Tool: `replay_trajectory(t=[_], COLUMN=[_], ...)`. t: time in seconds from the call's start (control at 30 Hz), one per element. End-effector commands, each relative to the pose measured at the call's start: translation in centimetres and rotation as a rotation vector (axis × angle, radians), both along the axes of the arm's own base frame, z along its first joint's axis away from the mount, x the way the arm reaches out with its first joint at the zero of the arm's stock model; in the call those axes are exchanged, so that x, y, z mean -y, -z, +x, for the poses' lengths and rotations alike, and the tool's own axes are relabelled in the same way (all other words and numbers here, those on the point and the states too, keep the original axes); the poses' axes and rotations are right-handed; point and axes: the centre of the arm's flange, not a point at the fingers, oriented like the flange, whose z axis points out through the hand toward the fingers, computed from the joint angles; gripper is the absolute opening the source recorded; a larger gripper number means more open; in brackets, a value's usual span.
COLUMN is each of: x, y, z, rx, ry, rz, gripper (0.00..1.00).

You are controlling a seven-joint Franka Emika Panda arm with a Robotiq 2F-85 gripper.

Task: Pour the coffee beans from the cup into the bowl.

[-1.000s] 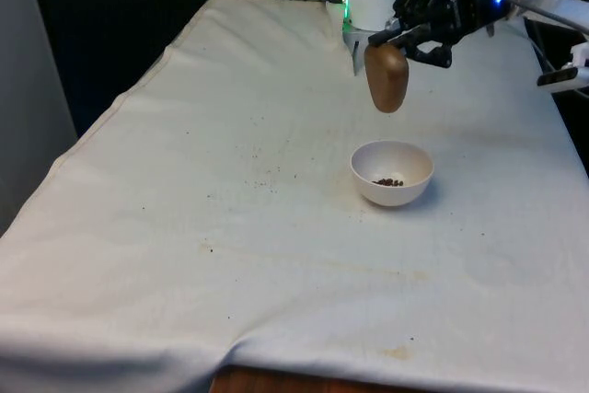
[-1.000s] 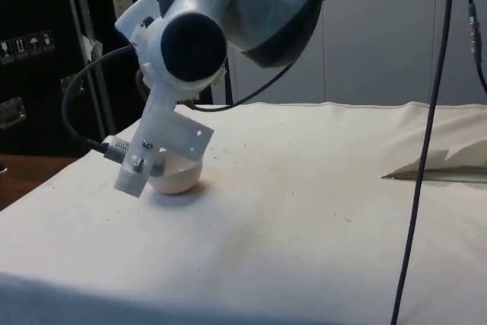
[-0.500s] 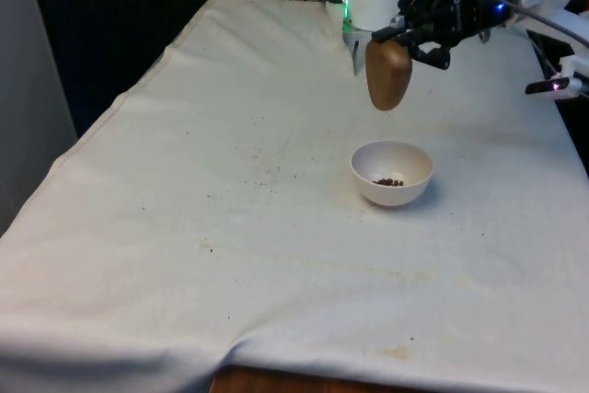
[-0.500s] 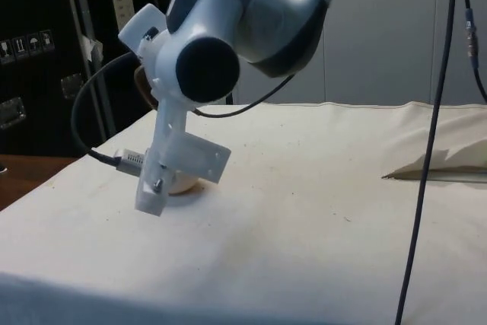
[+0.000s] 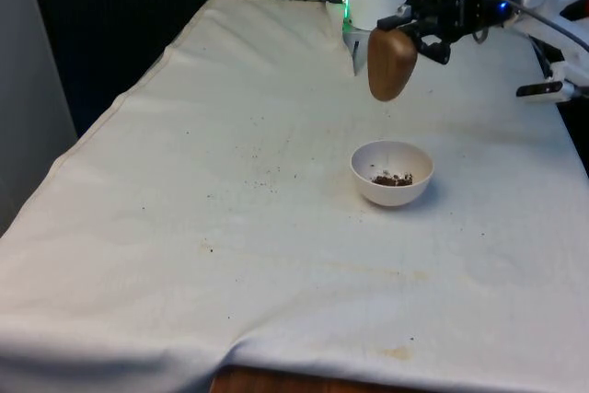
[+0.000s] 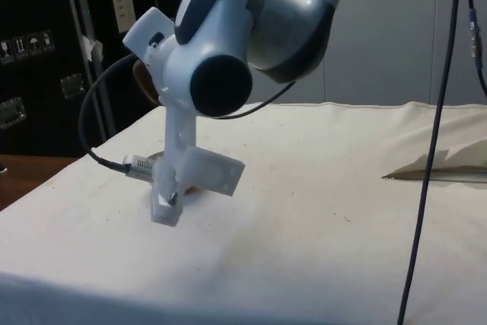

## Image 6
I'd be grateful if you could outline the white bowl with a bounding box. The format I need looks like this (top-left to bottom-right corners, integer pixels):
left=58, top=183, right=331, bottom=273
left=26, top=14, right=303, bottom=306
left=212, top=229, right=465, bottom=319
left=146, top=151, right=205, bottom=196

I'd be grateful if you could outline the pale locker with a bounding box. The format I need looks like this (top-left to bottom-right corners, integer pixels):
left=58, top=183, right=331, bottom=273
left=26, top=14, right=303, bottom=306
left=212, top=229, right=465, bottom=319
left=324, top=0, right=435, bottom=106
left=433, top=0, right=487, bottom=106

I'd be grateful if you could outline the black cabinet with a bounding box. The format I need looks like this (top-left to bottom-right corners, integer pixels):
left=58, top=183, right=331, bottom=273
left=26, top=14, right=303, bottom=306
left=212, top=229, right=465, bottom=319
left=0, top=0, right=199, bottom=158

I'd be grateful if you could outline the black cable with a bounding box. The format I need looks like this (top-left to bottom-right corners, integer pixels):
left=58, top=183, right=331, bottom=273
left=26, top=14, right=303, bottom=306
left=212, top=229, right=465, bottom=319
left=396, top=0, right=468, bottom=325
left=78, top=53, right=140, bottom=172
left=461, top=0, right=487, bottom=98

